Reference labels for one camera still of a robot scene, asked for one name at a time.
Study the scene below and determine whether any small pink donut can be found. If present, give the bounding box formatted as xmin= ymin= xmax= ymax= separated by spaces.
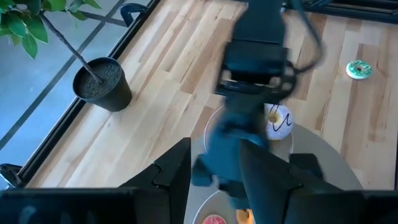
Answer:
xmin=201 ymin=213 xmax=228 ymax=224

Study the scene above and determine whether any small green donut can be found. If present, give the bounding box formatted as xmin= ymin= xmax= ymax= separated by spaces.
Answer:
xmin=345 ymin=59 xmax=373 ymax=80

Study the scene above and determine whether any large pink frosted donut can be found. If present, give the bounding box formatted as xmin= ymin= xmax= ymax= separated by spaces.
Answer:
xmin=263 ymin=103 xmax=294 ymax=141

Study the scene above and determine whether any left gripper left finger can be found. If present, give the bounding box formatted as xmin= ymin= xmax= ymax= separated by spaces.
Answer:
xmin=119 ymin=136 xmax=192 ymax=224

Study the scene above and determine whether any black frame clamp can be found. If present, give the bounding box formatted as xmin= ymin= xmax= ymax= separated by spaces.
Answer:
xmin=119 ymin=2 xmax=150 ymax=27
xmin=0 ymin=163 xmax=24 ymax=189

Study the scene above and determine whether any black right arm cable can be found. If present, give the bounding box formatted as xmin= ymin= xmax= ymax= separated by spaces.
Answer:
xmin=290 ymin=0 xmax=326 ymax=75

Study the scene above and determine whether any small yellow donut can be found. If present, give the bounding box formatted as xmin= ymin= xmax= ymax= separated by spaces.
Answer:
xmin=235 ymin=208 xmax=256 ymax=224

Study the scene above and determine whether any small beige round plate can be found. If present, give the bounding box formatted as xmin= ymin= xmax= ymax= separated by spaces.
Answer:
xmin=202 ymin=104 xmax=295 ymax=156

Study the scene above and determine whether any round grey textured placemat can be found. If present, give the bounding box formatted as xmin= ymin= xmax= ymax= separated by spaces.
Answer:
xmin=183 ymin=123 xmax=364 ymax=224

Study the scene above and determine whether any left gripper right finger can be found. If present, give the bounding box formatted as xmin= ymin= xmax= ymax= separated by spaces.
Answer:
xmin=238 ymin=139 xmax=311 ymax=224

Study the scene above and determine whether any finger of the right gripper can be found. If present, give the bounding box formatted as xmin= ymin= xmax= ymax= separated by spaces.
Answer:
xmin=217 ymin=180 xmax=250 ymax=210

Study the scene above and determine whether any green potted plant black pot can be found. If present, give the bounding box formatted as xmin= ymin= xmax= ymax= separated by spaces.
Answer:
xmin=0 ymin=0 xmax=133 ymax=113

